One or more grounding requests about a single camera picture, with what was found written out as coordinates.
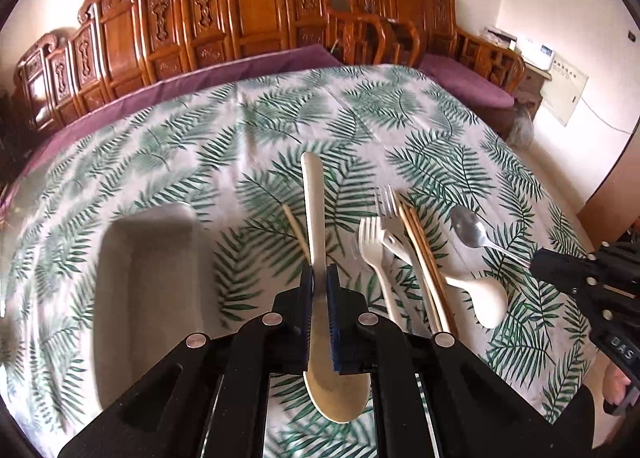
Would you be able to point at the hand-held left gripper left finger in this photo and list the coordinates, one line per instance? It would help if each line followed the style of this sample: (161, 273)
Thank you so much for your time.
(306, 288)

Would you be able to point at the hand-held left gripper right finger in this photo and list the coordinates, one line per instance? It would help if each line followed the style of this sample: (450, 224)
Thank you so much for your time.
(334, 288)

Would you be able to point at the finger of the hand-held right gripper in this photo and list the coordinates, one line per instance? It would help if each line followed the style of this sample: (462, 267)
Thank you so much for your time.
(617, 253)
(560, 268)

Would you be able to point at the white plastic fork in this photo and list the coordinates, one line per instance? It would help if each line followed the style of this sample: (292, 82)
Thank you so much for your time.
(371, 248)
(395, 244)

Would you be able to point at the wooden chopstick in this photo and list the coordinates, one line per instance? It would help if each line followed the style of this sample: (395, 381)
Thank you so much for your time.
(407, 225)
(295, 230)
(426, 258)

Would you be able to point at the white rice paddle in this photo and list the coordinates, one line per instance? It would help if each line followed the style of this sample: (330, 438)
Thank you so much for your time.
(314, 218)

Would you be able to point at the metal spoon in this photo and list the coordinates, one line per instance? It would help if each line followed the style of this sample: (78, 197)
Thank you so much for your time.
(470, 228)

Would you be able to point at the grey rectangular tray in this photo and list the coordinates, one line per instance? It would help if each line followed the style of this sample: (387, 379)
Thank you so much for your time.
(145, 288)

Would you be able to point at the person's right forearm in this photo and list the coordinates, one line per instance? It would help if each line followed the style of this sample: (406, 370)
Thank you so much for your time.
(585, 418)

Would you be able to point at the person's right hand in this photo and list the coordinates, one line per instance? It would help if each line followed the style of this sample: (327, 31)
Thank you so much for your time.
(616, 383)

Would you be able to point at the brown wooden cabinet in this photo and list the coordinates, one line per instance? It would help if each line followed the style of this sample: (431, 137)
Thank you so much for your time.
(612, 203)

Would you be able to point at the grey plastic bag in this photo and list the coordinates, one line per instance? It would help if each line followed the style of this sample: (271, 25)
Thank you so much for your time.
(522, 125)

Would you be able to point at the leaf print tablecloth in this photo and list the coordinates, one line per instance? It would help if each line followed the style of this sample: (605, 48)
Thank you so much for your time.
(200, 147)

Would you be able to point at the wooden side table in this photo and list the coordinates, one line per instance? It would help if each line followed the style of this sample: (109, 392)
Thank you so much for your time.
(534, 87)

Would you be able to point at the purple armchair seat cushion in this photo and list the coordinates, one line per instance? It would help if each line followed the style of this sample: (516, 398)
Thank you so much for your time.
(465, 80)

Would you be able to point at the white box with blue label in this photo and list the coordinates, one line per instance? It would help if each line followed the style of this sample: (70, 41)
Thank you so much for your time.
(536, 53)

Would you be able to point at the long purple bench cushion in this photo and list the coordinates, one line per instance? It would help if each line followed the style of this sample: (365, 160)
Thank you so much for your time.
(280, 62)

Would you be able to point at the grey flat box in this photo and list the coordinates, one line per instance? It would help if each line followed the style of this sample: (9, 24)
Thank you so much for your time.
(500, 37)

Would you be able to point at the carved wooden bench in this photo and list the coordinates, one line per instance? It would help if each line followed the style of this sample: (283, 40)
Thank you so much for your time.
(255, 2)

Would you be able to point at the carved wooden armchair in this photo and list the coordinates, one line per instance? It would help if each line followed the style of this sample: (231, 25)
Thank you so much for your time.
(400, 2)

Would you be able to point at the white wall panel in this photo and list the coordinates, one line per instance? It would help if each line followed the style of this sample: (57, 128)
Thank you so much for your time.
(565, 92)

